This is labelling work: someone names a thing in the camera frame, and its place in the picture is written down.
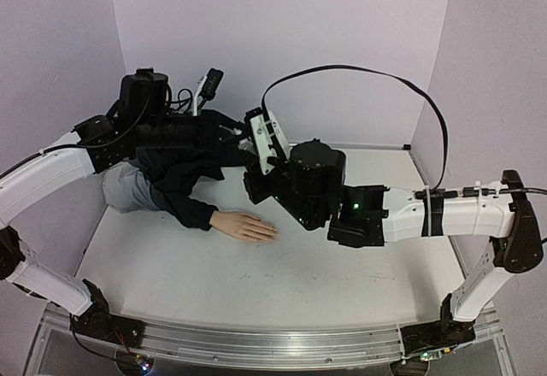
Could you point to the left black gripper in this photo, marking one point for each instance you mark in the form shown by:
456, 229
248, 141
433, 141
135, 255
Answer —
213, 133

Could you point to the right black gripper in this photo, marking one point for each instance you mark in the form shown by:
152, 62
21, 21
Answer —
255, 182

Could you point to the clear nail polish bottle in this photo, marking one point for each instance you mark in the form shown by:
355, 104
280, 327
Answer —
246, 145

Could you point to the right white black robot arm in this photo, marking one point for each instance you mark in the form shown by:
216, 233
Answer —
375, 215

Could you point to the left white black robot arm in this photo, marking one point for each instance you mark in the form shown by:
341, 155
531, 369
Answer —
92, 147

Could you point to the black grey jacket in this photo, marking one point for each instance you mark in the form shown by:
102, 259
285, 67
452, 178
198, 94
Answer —
163, 180

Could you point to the mannequin hand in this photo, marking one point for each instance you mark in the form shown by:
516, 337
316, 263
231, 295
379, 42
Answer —
243, 227

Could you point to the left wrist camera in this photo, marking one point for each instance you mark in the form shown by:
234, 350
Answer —
206, 90

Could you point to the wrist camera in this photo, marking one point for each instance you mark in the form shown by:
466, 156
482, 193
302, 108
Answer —
270, 143
206, 90

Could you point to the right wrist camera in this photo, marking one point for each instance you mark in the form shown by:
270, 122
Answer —
270, 143

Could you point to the aluminium front rail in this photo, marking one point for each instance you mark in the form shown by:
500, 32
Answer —
280, 348

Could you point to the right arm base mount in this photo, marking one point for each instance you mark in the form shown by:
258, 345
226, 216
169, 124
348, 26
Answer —
446, 332

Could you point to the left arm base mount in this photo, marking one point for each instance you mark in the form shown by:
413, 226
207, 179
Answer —
99, 323

